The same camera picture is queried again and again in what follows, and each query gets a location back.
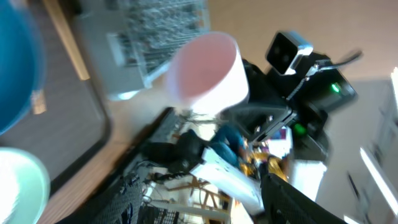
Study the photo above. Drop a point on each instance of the grey dishwasher rack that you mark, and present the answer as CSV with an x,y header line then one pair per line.
x,y
130,42

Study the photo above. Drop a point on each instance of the wooden chopstick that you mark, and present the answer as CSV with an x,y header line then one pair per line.
x,y
64,31

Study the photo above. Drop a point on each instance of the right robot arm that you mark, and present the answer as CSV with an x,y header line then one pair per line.
x,y
319,85

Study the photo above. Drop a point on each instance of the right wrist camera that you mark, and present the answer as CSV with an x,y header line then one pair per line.
x,y
286,51

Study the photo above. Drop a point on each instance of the pink white cup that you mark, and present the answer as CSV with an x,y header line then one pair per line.
x,y
207,74

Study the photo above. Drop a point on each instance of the brown serving tray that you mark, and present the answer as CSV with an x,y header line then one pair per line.
x,y
75,124

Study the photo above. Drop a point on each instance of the dark blue plate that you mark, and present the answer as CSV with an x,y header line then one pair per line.
x,y
22,62

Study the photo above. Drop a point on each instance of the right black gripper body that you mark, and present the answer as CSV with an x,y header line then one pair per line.
x,y
264,112

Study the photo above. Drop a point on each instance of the mint green rice bowl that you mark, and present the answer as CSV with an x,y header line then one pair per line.
x,y
25,187

